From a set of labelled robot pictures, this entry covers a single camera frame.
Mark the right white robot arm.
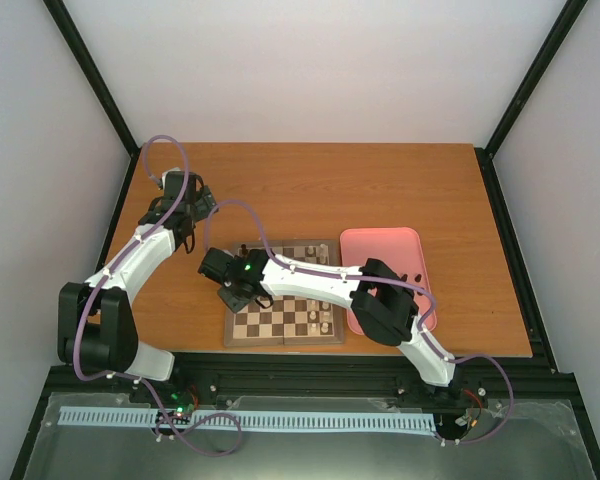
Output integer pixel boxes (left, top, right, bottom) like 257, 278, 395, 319
198, 248, 456, 389

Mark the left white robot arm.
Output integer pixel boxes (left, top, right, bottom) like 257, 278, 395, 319
57, 168, 216, 403

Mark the wooden chess board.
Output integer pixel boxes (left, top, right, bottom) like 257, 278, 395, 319
224, 239, 345, 348

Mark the pink plastic tray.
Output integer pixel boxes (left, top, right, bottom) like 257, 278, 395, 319
339, 226, 438, 335

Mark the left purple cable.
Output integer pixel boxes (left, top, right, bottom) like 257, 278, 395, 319
73, 133, 245, 457

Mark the black aluminium frame rail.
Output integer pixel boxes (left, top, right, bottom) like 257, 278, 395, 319
44, 352, 579, 401

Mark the light blue cable duct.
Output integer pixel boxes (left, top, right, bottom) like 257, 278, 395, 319
57, 406, 436, 436

